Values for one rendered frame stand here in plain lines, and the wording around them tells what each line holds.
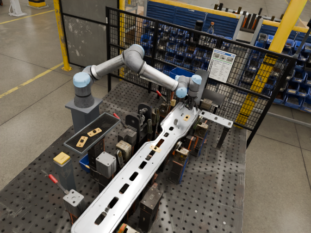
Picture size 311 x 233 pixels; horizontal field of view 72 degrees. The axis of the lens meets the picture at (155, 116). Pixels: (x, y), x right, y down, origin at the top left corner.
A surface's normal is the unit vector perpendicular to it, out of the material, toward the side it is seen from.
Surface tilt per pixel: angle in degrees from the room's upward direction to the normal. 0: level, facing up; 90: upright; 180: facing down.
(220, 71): 90
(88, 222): 0
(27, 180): 0
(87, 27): 88
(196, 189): 0
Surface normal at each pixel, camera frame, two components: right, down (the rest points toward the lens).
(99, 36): -0.35, 0.55
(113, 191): 0.11, -0.77
